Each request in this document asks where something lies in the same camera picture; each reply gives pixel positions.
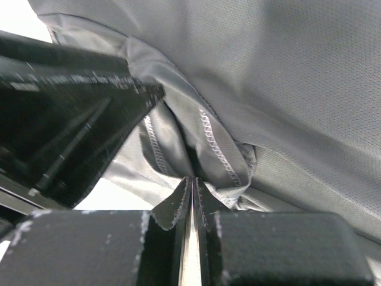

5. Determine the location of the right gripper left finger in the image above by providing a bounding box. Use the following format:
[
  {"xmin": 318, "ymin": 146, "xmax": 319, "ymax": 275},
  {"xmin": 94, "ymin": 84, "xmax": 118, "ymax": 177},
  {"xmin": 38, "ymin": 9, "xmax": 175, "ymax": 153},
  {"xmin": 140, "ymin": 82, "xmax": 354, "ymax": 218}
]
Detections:
[{"xmin": 1, "ymin": 177, "xmax": 192, "ymax": 285}]

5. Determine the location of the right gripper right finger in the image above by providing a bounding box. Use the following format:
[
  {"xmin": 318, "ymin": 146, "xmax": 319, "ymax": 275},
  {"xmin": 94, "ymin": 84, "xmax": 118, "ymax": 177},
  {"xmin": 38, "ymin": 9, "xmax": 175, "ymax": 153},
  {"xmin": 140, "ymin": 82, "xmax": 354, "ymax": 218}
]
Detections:
[{"xmin": 192, "ymin": 178, "xmax": 374, "ymax": 285}]

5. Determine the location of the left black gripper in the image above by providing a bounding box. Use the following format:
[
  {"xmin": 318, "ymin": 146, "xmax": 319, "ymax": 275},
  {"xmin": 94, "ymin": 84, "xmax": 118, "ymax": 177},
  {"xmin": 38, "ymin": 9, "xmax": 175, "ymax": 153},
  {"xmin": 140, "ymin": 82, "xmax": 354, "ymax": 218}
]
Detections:
[{"xmin": 1, "ymin": 32, "xmax": 164, "ymax": 217}]

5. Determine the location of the dark grey t-shirt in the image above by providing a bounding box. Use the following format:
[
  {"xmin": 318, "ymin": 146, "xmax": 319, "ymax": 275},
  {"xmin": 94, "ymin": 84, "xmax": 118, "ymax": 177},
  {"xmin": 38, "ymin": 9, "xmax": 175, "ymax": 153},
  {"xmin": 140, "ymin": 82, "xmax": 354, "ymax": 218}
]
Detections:
[{"xmin": 30, "ymin": 1, "xmax": 380, "ymax": 278}]

